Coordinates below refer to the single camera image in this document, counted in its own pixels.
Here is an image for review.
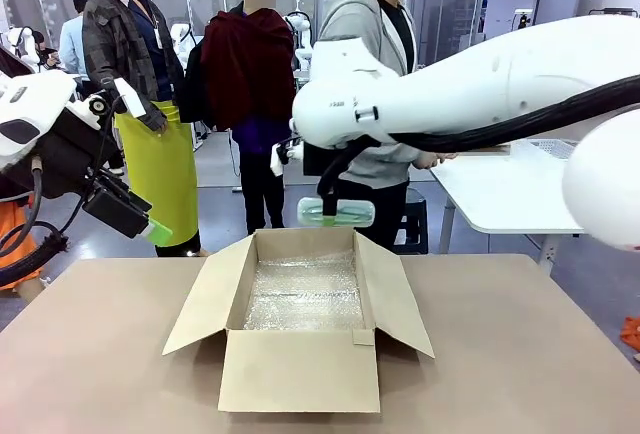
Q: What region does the black stool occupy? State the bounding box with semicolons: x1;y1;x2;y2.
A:
393;199;430;255

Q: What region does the clear bubble wrap sheet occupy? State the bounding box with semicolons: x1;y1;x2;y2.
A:
243;248;366;333

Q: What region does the person in light blue shirt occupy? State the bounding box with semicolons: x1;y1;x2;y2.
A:
58;0;91;78

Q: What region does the small orange cloth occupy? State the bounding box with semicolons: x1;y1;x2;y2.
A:
619;316;640;350

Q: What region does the white side table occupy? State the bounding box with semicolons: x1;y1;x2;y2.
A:
429;139;586;276

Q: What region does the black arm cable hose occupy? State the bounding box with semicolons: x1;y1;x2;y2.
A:
317;73;640;200
0;153;71;268

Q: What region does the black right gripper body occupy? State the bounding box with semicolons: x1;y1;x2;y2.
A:
303;142;347;190

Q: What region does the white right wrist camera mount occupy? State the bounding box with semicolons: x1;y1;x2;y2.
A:
271;137;305;178

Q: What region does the mannequin checked jacket yellow skirt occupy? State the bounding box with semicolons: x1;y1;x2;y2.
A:
82;0;202;259

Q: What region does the mannequin dark red shawl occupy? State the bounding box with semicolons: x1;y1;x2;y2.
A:
178;0;297;235

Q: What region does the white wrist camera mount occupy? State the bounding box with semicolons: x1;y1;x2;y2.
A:
67;77;147;130
271;137;305;178

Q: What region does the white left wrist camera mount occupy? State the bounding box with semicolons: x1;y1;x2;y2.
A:
67;77;147;130

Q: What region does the person's left hand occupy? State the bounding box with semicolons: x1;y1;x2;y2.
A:
413;150;459;171

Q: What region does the large orange garment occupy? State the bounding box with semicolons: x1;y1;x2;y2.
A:
0;197;42;291

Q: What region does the green glasses case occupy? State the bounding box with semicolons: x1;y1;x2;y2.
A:
297;197;376;228

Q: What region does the seated person dark hair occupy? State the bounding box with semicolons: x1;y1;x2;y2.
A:
33;36;62;73

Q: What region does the white plastic basket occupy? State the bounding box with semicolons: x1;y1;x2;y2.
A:
512;137;580;160

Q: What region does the dark hanging coat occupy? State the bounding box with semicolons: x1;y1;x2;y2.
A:
0;43;36;76

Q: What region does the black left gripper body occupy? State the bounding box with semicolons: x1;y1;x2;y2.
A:
29;98;154;240

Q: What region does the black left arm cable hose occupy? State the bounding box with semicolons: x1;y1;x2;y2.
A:
0;153;71;268

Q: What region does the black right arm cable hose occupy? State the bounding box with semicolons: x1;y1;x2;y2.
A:
317;73;640;200

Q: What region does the person in grey hoodie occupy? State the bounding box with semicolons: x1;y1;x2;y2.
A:
317;0;459;255

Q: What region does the large cardboard box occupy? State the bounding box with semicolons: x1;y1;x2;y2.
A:
162;227;436;414

